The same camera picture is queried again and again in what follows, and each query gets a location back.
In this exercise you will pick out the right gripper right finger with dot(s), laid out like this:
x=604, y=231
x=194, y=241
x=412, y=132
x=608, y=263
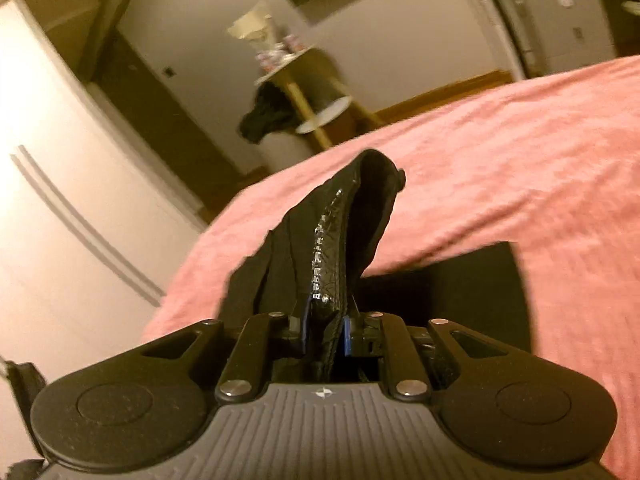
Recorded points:
x=378, y=348

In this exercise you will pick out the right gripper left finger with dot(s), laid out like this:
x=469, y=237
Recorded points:
x=267, y=350

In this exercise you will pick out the black pants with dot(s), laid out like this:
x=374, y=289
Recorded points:
x=310, y=266

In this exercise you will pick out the white wardrobe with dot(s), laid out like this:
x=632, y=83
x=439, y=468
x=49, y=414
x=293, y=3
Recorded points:
x=89, y=239

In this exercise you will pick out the dark wooden door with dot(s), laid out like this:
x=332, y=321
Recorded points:
x=164, y=126

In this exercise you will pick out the white round hamper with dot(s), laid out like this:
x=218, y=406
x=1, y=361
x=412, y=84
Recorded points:
x=281, y=150

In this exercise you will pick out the black clothes pile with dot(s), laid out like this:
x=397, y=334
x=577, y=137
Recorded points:
x=272, y=112

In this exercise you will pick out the white round side table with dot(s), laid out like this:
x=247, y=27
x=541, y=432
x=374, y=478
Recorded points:
x=314, y=86

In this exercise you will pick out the pink ribbed bedspread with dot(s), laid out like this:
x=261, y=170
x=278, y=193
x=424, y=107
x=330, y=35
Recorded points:
x=549, y=164

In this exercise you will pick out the grey cabinet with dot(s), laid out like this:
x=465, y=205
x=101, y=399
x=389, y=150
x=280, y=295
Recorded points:
x=565, y=35

